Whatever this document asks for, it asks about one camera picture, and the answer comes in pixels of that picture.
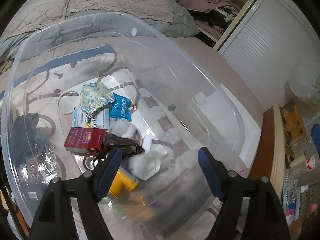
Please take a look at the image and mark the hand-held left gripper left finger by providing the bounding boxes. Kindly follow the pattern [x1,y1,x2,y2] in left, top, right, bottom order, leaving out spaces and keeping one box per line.
[31,147,123,240]

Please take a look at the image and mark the black folded strap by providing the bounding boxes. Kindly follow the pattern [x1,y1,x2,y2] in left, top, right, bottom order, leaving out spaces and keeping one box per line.
[11,112,50,153]

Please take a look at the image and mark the dark clothes pile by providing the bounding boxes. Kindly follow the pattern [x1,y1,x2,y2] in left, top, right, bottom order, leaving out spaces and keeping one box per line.
[187,7,240,39]

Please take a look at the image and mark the brown tape roll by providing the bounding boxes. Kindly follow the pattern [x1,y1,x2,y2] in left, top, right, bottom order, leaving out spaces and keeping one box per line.
[105,134,145,160]

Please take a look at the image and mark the blue foil packet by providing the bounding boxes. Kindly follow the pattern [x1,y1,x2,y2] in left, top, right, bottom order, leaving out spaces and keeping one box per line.
[109,92,133,122]

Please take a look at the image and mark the white shutter door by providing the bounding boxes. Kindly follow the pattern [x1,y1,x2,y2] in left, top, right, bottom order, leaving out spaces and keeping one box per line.
[217,0,320,113]

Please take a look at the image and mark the white bin lid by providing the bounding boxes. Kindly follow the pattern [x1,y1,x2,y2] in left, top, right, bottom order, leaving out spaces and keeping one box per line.
[190,90,262,173]

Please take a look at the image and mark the white blue medicine box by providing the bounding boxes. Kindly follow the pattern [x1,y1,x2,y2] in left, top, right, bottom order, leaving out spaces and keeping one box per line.
[72,106,110,132]

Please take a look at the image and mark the floral fabric pouch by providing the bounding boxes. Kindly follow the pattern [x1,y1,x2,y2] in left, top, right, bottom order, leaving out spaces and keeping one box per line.
[80,82,116,117]

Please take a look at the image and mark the brown braided cord package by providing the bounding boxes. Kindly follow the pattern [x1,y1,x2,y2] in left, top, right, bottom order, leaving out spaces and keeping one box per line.
[17,150,63,180]

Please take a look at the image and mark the clear plastic storage bin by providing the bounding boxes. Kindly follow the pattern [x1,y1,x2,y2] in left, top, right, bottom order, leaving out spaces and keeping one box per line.
[0,12,262,240]

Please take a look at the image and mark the beige textured pillow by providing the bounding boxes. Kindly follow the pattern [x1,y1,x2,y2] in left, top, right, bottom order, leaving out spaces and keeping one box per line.
[69,0,175,24]
[0,0,70,44]

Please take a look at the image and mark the yellow plastic tool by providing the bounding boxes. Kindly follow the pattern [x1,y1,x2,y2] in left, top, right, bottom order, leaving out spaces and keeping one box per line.
[107,169,139,198]

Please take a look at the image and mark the clear tape roll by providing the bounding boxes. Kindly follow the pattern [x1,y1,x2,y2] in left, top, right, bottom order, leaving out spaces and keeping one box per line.
[82,155,103,172]

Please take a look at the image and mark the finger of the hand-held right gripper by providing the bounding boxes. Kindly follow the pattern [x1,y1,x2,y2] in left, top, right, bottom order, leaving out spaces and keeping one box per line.
[311,124,320,159]

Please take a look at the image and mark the crumpled white plastic bag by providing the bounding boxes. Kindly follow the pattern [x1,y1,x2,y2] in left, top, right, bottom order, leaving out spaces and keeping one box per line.
[287,75,320,103]

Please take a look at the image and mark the yellow packaged goods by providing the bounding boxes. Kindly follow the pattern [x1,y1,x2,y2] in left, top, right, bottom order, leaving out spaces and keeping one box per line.
[281,102,309,160]

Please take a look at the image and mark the red box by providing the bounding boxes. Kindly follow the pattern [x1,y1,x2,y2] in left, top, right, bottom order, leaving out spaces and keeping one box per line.
[64,127,107,157]

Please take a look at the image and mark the white red printed carton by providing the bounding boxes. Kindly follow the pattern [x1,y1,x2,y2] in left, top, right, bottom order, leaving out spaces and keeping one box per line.
[304,155,319,173]

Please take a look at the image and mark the grey duvet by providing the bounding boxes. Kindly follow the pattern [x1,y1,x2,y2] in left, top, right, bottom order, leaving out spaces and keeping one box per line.
[0,2,200,63]

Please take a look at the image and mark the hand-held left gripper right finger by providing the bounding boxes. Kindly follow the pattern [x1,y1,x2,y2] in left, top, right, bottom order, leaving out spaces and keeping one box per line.
[197,147,291,240]

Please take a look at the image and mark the wooden closet niche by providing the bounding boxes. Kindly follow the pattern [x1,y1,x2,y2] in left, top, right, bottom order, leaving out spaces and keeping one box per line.
[166,0,264,52]

